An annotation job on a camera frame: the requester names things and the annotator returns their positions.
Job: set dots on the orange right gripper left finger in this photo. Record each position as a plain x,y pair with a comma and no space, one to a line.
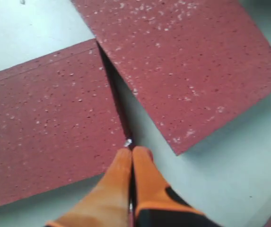
107,205

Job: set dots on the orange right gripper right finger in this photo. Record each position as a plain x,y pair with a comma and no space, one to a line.
157,204

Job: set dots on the white-speckled red brick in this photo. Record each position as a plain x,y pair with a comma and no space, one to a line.
60,122

